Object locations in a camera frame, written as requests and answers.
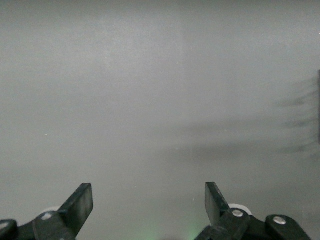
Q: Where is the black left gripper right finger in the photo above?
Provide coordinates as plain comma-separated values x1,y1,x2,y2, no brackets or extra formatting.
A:
194,181,312,240

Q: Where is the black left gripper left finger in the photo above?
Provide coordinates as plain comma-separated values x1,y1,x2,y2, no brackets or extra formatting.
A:
0,182,94,240

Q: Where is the black wire cup holder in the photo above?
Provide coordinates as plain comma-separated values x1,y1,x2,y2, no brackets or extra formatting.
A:
316,69,320,145

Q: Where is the dark grey table mat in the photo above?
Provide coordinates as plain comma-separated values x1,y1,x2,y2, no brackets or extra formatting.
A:
0,0,320,240

